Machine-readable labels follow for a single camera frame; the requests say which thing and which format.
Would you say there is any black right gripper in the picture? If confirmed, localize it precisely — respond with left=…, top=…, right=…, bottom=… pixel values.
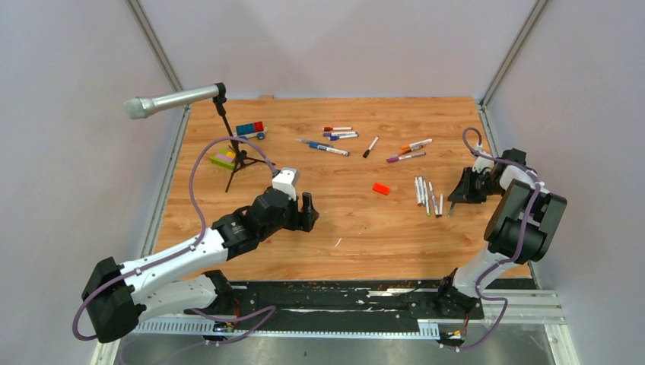
left=449, top=167, right=506, bottom=204

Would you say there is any dark green grey marker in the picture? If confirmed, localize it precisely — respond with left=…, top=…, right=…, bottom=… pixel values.
left=447, top=202, right=456, bottom=217

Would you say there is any dark blue cap marker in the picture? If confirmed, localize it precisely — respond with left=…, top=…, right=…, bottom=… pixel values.
left=427, top=181, right=441, bottom=217

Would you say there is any light green cap marker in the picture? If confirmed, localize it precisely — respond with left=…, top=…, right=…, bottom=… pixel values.
left=422, top=179, right=432, bottom=217

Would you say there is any brown cap marker pen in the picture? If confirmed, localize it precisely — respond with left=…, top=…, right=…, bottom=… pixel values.
left=415, top=176, right=424, bottom=206

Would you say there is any orange cap white marker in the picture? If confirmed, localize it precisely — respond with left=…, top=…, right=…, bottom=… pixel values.
left=401, top=138, right=433, bottom=151

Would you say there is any purple cap marker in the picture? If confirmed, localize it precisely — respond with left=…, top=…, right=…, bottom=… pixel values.
left=386, top=152, right=426, bottom=163
left=322, top=131, right=357, bottom=137

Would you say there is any green cap marker pen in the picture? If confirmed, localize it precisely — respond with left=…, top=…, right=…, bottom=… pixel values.
left=418, top=176, right=427, bottom=206

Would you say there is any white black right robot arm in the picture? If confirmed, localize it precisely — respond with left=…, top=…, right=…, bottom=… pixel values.
left=433, top=148, right=567, bottom=318

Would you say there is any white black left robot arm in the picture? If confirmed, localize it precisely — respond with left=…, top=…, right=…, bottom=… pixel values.
left=72, top=188, right=319, bottom=343

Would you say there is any orange red eraser block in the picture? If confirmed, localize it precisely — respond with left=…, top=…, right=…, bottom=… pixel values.
left=372, top=182, right=391, bottom=195

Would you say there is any black cap marker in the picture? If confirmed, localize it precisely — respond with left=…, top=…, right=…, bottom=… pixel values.
left=362, top=135, right=380, bottom=158

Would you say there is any green pink yellow block stack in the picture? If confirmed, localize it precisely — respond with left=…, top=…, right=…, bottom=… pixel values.
left=209, top=148, right=237, bottom=170

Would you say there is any blue red toy truck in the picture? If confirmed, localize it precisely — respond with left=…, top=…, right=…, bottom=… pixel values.
left=234, top=121, right=268, bottom=140

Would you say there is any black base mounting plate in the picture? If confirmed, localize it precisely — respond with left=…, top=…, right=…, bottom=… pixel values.
left=202, top=279, right=484, bottom=333

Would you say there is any silver microphone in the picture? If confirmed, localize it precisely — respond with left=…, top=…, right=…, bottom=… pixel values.
left=124, top=83, right=226, bottom=120

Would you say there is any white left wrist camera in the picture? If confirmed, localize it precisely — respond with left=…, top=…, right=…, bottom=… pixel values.
left=272, top=167, right=300, bottom=201

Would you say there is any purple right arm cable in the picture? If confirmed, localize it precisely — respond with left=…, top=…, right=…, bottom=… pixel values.
left=443, top=126, right=543, bottom=353

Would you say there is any slotted grey cable duct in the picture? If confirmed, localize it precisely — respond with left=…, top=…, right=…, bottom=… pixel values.
left=135, top=317, right=441, bottom=341

